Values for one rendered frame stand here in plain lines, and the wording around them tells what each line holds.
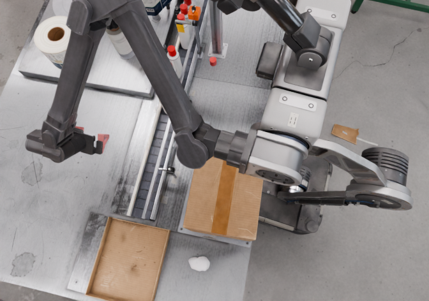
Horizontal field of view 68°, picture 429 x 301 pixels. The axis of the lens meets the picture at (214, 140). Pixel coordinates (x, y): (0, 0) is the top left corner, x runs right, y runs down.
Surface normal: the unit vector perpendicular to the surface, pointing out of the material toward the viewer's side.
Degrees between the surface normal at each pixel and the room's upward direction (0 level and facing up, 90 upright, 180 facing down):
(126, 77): 0
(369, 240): 0
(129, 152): 0
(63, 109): 49
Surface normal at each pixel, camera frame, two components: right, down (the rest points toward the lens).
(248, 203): -0.04, -0.32
